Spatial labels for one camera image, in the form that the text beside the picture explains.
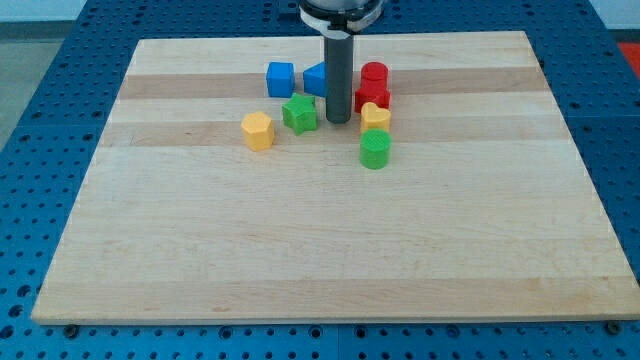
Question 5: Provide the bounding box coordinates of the robot arm flange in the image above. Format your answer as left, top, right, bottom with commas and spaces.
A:
299, 0, 385, 39

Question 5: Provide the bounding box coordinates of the green cylinder block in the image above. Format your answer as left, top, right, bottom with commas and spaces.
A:
359, 128, 392, 170

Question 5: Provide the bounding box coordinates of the green star block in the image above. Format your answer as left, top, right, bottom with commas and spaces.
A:
282, 93, 318, 135

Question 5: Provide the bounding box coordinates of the yellow hexagon block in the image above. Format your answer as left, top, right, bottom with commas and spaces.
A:
241, 112, 275, 151

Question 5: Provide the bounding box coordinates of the yellow heart block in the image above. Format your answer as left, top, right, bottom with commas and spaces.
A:
360, 102, 391, 133

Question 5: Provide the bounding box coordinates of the blue triangle block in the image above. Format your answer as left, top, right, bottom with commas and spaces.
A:
303, 62, 326, 97

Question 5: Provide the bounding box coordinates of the red star block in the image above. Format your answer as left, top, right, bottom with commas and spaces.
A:
354, 83, 391, 113

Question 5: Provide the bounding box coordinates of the blue cube block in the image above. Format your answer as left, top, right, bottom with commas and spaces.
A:
266, 62, 295, 98

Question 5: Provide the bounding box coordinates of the red cylinder block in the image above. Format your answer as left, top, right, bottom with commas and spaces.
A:
361, 62, 389, 87

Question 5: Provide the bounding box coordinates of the grey cylindrical pointer tool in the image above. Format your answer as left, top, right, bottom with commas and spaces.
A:
323, 29, 354, 124

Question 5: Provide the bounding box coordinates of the wooden board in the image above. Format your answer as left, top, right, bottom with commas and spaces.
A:
31, 31, 639, 325

